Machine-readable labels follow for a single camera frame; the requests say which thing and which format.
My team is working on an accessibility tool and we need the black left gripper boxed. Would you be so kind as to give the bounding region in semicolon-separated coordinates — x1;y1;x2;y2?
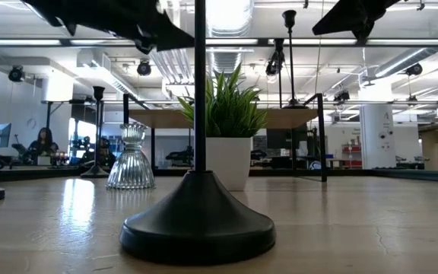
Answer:
21;0;195;55

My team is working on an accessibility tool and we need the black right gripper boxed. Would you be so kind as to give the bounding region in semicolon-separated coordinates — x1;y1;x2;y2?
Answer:
312;0;402;41

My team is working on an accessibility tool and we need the ribbed clear glass candle holder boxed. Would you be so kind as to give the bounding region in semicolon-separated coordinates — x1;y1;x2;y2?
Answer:
106;121;157;190

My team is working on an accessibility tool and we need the white round column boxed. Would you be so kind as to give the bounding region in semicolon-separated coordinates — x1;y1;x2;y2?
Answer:
359;103;397;170

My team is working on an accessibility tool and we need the green plant in white pot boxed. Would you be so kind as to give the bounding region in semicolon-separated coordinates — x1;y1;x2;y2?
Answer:
176;62;269;192

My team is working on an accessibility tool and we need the silver ceiling duct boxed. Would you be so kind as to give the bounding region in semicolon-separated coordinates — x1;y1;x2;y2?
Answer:
205;0;257;77

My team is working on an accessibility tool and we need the wooden shelf riser black frame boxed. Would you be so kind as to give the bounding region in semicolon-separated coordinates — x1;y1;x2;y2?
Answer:
122;93;329;183

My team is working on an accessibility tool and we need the black aluminium table frame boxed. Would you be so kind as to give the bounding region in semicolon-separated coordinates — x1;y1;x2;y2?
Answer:
0;167;438;184

